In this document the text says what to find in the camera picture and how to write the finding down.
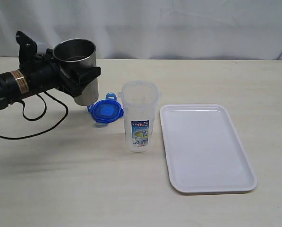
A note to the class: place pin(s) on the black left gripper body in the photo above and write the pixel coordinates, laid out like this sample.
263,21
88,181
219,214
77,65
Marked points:
43,73

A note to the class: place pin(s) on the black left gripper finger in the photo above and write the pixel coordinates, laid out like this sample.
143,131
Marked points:
83,76

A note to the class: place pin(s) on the stainless steel tumbler cup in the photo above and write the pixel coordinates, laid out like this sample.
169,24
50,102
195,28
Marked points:
78,53

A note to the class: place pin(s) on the blue plastic lid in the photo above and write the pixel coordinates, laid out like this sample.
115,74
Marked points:
106,111

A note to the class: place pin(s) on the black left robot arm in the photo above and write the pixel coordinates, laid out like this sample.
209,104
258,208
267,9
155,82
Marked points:
13,86

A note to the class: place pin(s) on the clear plastic tall container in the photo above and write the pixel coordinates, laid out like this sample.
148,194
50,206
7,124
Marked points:
139,103

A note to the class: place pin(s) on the white fabric backdrop curtain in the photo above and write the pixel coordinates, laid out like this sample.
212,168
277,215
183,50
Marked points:
150,29

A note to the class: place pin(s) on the white rectangular plastic tray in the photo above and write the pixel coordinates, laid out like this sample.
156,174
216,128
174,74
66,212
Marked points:
204,154

